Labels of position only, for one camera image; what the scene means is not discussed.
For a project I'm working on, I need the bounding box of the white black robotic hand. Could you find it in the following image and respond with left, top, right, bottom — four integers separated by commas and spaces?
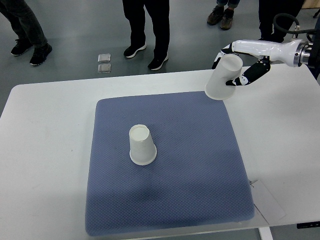
212, 39, 313, 86

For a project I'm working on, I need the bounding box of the white paper cup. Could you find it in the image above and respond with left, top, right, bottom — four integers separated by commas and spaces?
204, 54, 243, 100
129, 124, 157, 166

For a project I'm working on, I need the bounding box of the person with dark sneakers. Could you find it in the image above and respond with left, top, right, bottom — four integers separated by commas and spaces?
257, 0, 305, 44

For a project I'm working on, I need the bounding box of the person with brown shoes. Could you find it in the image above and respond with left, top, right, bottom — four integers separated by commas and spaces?
206, 0, 240, 31

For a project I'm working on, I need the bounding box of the white paper tag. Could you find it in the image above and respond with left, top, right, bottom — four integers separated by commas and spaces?
250, 180, 286, 225

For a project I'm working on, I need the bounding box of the blue grey foam cushion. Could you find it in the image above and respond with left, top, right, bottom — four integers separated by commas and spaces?
85, 91, 255, 236

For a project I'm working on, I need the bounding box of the person in black trousers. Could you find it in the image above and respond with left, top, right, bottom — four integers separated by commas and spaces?
121, 0, 171, 71

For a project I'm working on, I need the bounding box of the black table control panel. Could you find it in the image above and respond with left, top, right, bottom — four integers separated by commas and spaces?
296, 221, 320, 229

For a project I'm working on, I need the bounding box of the white paper cup on cushion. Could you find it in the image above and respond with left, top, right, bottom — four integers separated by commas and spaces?
129, 124, 157, 166

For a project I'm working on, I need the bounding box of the white table leg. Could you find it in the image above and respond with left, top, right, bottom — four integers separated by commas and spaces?
258, 227, 273, 240

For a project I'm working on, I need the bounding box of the upper metal floor plate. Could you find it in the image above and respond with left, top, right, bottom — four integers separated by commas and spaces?
98, 53, 111, 63

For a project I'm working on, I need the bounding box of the person in grey trousers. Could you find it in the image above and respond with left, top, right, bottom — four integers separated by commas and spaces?
0, 0, 52, 66

